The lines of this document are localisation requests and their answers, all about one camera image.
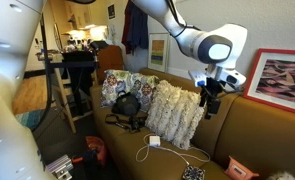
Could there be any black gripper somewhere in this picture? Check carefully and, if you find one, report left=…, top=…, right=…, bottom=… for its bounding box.
left=200, top=78, right=227, bottom=120

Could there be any mustard leather couch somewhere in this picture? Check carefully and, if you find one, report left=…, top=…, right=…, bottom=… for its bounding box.
left=89, top=67, right=295, bottom=180

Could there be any cream shaggy pillow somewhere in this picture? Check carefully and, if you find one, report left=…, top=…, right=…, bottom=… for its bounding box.
left=144, top=79, right=206, bottom=151

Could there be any floral patterned pillow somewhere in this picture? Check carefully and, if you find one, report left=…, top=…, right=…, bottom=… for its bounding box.
left=130, top=73, right=161, bottom=113
left=100, top=69, right=133, bottom=108

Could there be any white power adapter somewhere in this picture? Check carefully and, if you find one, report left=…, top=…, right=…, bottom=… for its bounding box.
left=148, top=134, right=162, bottom=148

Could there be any blue patterned tile coaster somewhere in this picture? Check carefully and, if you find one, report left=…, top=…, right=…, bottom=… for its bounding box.
left=181, top=164, right=206, bottom=180

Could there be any white framed abstract picture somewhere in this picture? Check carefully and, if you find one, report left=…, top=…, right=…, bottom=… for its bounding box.
left=147, top=32, right=171, bottom=73

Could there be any orange wipes packet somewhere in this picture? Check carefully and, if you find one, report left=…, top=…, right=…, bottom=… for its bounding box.
left=224, top=155, right=260, bottom=180

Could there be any red framed picture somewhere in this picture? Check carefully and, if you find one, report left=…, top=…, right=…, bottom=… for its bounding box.
left=242, top=48, right=295, bottom=118

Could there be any white fluffy plush toy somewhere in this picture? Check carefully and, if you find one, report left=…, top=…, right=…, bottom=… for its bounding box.
left=266, top=171, right=295, bottom=180

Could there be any navy hanging garment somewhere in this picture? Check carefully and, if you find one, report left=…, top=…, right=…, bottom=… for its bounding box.
left=128, top=0, right=150, bottom=51

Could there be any brown chair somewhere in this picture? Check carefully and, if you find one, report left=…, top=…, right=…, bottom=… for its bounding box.
left=96, top=44, right=125, bottom=84

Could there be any dark red hanging garment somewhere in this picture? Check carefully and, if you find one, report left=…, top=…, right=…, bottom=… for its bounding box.
left=121, top=0, right=135, bottom=55

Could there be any orange floor bag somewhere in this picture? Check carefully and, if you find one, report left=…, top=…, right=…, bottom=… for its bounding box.
left=84, top=135, right=108, bottom=168

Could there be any tall wooden stool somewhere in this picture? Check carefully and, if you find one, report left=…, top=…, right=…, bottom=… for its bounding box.
left=36, top=49, right=100, bottom=134

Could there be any silver metal block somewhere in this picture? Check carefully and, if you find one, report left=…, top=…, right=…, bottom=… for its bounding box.
left=46, top=154, right=75, bottom=180

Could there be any teal rug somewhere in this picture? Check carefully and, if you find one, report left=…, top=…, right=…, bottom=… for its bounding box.
left=15, top=108, right=46, bottom=131

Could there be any white charger cable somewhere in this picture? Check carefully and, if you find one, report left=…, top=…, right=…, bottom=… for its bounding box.
left=135, top=133, right=212, bottom=167

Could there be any black DSLR camera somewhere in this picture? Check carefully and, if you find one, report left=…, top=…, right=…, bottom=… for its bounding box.
left=104, top=113, right=148, bottom=134

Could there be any black camera bag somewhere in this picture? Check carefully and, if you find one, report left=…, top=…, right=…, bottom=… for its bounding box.
left=111, top=90, right=142, bottom=118

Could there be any orange handled clamp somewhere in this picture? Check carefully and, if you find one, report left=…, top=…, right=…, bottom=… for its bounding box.
left=70, top=149, right=100, bottom=164

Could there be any small dark wall picture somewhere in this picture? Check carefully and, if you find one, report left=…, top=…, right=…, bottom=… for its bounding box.
left=107, top=3, right=116, bottom=20

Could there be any black hanging cable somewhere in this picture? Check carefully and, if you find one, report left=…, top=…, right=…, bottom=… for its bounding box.
left=31, top=13, right=55, bottom=133

